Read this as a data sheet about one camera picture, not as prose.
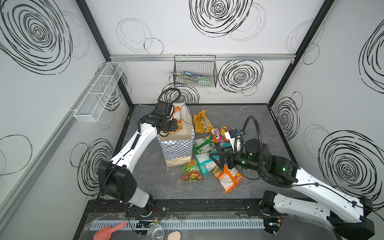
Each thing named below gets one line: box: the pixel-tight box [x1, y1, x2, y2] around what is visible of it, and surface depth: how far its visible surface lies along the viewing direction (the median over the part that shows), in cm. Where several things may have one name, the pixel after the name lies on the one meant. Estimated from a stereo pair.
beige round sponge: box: [167, 230, 182, 240], surface depth 67 cm
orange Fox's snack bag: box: [213, 164, 245, 194], surface depth 82 cm
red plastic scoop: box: [93, 221, 127, 240], surface depth 67 cm
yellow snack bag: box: [192, 110, 214, 134], surface depth 106 cm
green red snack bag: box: [181, 158, 204, 182], surface depth 82 cm
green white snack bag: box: [192, 135, 217, 154], surface depth 95 cm
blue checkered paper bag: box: [157, 104, 195, 168], surface depth 78 cm
